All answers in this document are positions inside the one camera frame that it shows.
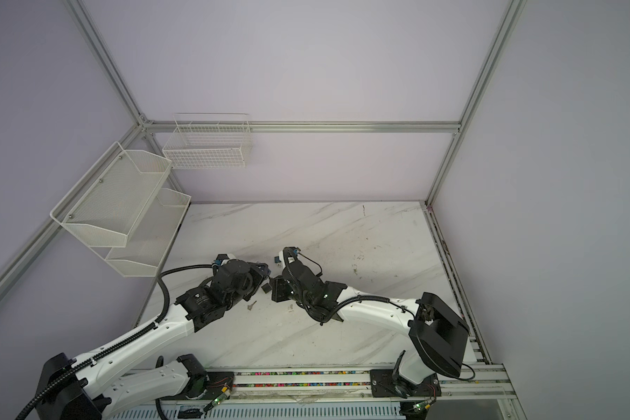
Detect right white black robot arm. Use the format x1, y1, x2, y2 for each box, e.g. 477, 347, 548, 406
269, 248, 475, 398

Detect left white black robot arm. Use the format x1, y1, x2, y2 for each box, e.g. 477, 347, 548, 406
18, 259, 271, 419

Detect white mesh two-tier shelf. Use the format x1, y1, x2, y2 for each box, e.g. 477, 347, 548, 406
50, 143, 191, 278

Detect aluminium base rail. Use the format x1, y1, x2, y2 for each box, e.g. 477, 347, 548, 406
164, 363, 518, 404

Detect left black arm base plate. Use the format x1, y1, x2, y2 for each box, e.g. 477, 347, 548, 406
186, 371, 236, 401

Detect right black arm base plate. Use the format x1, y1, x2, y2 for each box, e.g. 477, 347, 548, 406
369, 369, 442, 399

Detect white wire basket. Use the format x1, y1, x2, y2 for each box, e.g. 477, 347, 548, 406
162, 113, 253, 170

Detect aluminium frame profiles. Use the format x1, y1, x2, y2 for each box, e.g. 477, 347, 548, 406
0, 1, 526, 306

